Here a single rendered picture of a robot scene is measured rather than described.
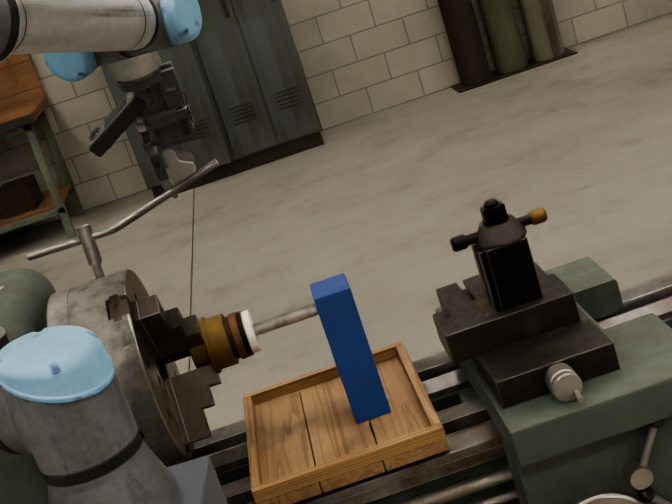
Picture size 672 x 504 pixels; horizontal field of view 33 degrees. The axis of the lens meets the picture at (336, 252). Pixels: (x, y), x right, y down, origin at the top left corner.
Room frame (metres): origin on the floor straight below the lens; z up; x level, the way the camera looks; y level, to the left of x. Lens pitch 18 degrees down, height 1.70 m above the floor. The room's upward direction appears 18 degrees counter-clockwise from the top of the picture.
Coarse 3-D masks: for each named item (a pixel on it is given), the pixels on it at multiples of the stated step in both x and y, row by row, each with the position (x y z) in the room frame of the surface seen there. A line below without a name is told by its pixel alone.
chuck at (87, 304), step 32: (96, 288) 1.66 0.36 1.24; (128, 288) 1.67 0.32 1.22; (96, 320) 1.60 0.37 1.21; (128, 320) 1.58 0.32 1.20; (128, 352) 1.55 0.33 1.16; (128, 384) 1.54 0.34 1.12; (160, 384) 1.62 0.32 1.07; (160, 416) 1.53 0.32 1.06; (160, 448) 1.55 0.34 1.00; (192, 448) 1.67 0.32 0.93
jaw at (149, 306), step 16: (112, 304) 1.62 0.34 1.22; (128, 304) 1.62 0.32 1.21; (144, 304) 1.62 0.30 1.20; (160, 304) 1.64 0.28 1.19; (144, 320) 1.61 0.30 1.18; (160, 320) 1.61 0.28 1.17; (176, 320) 1.64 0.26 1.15; (192, 320) 1.67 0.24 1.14; (144, 336) 1.62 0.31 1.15; (160, 336) 1.63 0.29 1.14; (176, 336) 1.64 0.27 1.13; (192, 336) 1.64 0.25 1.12; (160, 352) 1.65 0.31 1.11; (176, 352) 1.66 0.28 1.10
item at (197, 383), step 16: (208, 368) 1.66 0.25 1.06; (176, 384) 1.65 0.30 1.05; (192, 384) 1.65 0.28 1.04; (208, 384) 1.65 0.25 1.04; (176, 400) 1.64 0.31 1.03; (192, 400) 1.64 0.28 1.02; (208, 400) 1.63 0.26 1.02; (176, 416) 1.63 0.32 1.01; (192, 416) 1.63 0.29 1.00; (192, 432) 1.61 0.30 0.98; (208, 432) 1.62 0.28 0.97
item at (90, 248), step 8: (88, 224) 1.74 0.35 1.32; (80, 232) 1.73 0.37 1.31; (88, 232) 1.73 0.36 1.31; (88, 240) 1.73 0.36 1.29; (88, 248) 1.73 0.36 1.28; (96, 248) 1.73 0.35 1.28; (88, 256) 1.72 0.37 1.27; (96, 256) 1.72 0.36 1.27; (88, 264) 1.73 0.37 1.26; (96, 264) 1.72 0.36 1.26; (96, 272) 1.72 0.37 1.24
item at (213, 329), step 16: (208, 320) 1.69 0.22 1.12; (224, 320) 1.68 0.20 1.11; (240, 320) 1.67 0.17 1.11; (208, 336) 1.66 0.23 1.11; (224, 336) 1.66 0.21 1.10; (240, 336) 1.66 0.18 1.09; (192, 352) 1.66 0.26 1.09; (208, 352) 1.65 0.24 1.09; (224, 352) 1.65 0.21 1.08; (240, 352) 1.66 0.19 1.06
